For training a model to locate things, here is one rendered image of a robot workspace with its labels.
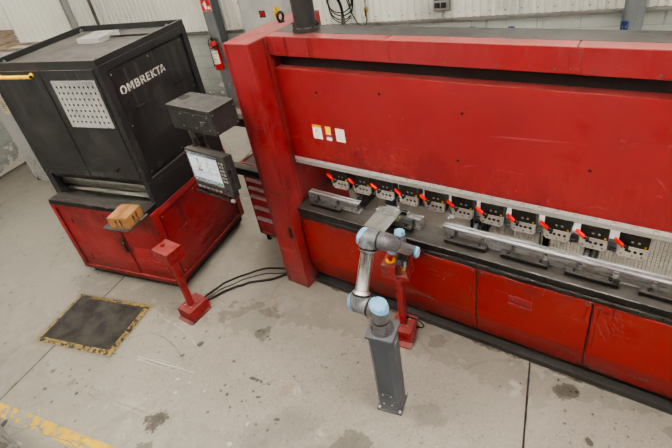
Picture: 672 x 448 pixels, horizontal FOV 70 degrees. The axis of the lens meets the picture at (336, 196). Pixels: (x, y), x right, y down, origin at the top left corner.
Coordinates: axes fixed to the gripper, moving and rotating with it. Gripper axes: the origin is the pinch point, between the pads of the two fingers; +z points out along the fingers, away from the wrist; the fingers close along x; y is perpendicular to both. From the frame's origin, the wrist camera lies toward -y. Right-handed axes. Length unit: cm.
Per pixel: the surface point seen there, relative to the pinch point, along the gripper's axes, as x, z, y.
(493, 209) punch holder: -59, -48, 22
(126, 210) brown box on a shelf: 231, -39, -26
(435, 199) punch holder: -19, -45, 28
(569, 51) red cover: -92, -153, 23
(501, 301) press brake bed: -68, 20, 3
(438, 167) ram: -22, -71, 30
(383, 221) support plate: 18.6, -25.3, 19.0
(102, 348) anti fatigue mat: 253, 63, -101
